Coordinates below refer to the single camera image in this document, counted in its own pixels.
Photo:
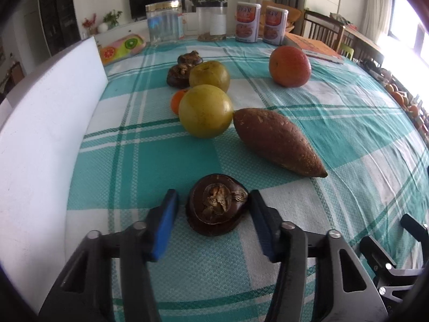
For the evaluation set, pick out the yellow-green pear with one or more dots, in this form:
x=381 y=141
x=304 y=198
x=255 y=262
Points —
x=209 y=77
x=206 y=112

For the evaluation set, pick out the teal checkered tablecloth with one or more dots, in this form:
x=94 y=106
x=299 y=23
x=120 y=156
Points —
x=335 y=124

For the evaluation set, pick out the colourful fruit-print pouch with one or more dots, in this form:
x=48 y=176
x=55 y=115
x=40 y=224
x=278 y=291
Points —
x=122 y=47

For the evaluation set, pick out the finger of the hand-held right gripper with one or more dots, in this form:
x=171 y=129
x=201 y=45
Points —
x=378 y=258
x=414 y=226

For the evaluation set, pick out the wooden chair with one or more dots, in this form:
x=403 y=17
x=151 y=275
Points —
x=321 y=28

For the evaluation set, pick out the white tv cabinet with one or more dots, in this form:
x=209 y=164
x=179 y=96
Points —
x=134 y=26

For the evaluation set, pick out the dark brown water chestnut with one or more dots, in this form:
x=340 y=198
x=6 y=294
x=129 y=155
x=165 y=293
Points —
x=218 y=208
x=190 y=57
x=177 y=75

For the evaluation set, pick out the clear jar with black lid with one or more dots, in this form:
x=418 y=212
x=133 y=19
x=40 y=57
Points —
x=204 y=21

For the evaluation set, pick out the white curtain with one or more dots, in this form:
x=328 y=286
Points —
x=375 y=3

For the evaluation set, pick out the white can with orange label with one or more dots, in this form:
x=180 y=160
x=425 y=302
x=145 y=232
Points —
x=247 y=23
x=275 y=26

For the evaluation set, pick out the red flower plant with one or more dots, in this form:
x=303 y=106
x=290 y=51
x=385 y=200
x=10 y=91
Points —
x=88 y=23

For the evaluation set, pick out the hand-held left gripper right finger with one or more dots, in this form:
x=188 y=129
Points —
x=264 y=231

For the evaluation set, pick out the brown sweet potato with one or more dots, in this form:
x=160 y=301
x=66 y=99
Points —
x=278 y=141

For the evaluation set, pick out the small orange tangerine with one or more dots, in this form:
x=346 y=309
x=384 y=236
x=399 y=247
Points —
x=176 y=103

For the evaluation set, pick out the green plant in white vase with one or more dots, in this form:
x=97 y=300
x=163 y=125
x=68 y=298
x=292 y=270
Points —
x=110 y=18

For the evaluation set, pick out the dark display cabinet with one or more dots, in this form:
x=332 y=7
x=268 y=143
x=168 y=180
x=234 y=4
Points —
x=55 y=10

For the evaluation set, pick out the clear jar with gold lid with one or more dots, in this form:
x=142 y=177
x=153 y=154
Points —
x=164 y=25

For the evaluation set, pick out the orange cushion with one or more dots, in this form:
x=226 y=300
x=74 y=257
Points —
x=293 y=15

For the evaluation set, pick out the black television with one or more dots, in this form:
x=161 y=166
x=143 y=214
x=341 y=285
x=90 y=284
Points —
x=156 y=1

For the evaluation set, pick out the large red-orange orange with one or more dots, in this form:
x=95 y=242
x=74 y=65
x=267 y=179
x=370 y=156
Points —
x=290 y=67

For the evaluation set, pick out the orange book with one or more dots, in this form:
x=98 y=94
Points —
x=313 y=47

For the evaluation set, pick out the white rectangular box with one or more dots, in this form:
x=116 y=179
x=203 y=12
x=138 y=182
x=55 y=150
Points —
x=50 y=141

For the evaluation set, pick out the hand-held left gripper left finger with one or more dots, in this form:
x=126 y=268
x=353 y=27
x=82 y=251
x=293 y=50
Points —
x=164 y=228

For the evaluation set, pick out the pile of oranges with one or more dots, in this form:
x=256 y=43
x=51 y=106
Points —
x=400 y=99

